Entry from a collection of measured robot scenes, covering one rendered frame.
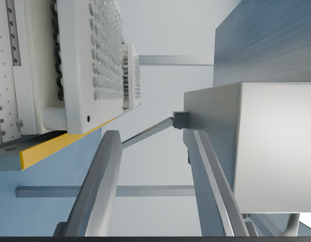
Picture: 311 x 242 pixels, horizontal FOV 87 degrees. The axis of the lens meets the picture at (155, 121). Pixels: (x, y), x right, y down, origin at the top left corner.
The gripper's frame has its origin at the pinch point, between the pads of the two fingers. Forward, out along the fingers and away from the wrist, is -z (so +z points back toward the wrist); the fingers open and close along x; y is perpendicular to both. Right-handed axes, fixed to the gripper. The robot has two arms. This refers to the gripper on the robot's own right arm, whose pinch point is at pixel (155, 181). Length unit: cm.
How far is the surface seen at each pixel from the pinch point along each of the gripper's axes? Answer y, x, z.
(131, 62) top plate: 15, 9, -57
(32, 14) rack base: -5.6, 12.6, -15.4
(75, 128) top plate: 4.3, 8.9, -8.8
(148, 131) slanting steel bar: 16.1, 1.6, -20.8
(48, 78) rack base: 0.6, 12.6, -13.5
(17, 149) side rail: 3.8, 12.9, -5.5
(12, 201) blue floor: 115, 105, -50
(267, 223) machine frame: 93, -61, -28
